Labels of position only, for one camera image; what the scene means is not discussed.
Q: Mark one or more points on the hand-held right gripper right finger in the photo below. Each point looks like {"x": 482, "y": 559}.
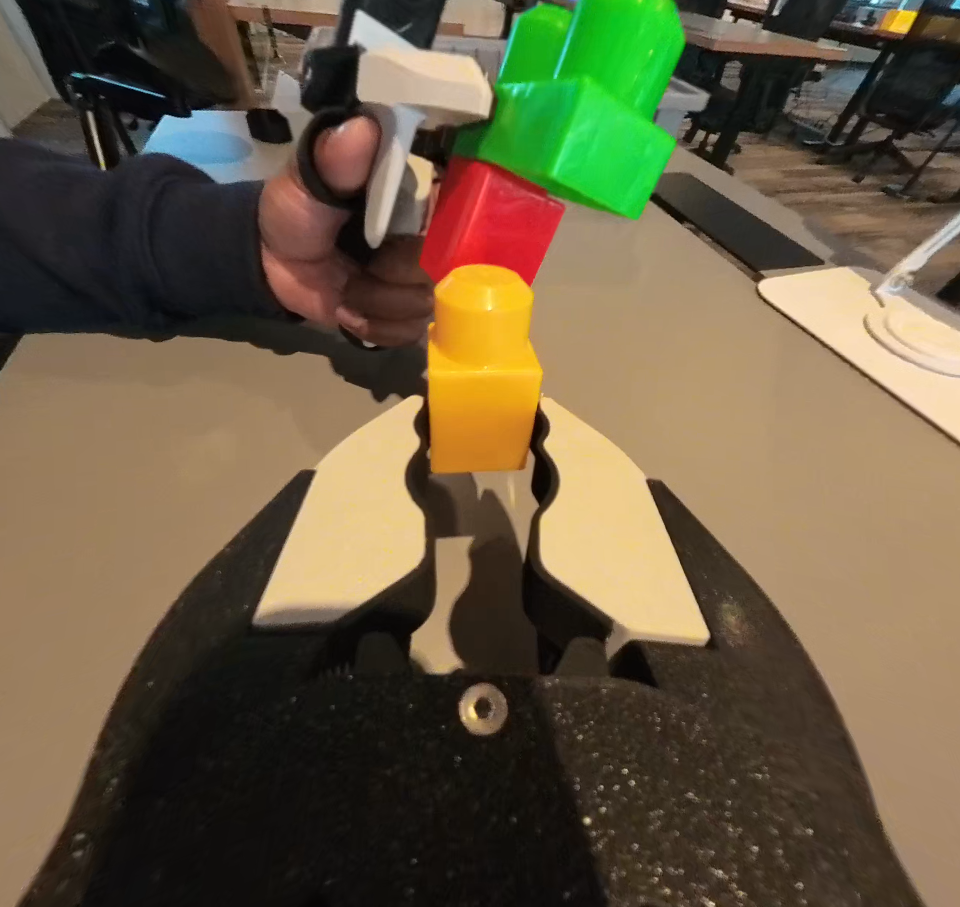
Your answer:
{"x": 615, "y": 547}

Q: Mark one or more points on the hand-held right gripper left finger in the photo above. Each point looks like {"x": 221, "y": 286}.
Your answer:
{"x": 352, "y": 539}

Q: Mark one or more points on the red one-stud block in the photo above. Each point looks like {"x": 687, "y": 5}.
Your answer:
{"x": 495, "y": 217}

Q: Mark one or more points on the black pad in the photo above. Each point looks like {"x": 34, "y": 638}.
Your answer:
{"x": 735, "y": 221}

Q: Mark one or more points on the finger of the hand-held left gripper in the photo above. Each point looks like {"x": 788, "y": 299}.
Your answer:
{"x": 427, "y": 82}

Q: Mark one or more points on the wooden pillar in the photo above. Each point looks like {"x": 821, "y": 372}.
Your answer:
{"x": 214, "y": 22}

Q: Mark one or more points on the person's left hand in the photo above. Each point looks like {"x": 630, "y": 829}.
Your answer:
{"x": 307, "y": 247}

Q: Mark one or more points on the yellow one-stud block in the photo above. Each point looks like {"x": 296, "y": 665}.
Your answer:
{"x": 484, "y": 412}

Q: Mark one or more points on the wooden desk with black legs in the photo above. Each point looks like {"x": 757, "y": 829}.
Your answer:
{"x": 765, "y": 41}

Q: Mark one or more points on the person's left forearm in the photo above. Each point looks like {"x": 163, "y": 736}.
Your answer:
{"x": 135, "y": 239}

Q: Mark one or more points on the green two-stud block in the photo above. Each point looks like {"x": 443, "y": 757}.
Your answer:
{"x": 585, "y": 142}

